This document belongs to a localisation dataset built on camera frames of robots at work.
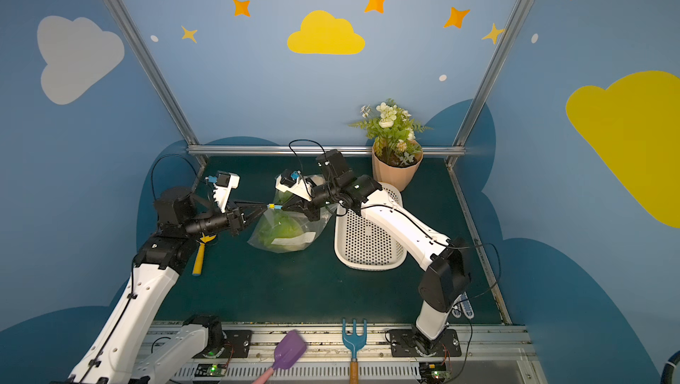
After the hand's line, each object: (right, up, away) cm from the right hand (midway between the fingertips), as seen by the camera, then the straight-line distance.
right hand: (290, 202), depth 71 cm
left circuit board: (-21, -46, 0) cm, 50 cm away
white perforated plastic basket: (+21, -17, +24) cm, 36 cm away
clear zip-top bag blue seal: (+4, -9, +15) cm, 18 cm away
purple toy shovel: (-1, -41, +1) cm, 41 cm away
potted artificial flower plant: (+35, +17, +30) cm, 50 cm away
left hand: (-5, -1, -5) cm, 7 cm away
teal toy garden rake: (+18, -40, +2) cm, 44 cm away
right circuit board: (+39, -47, -1) cm, 61 cm away
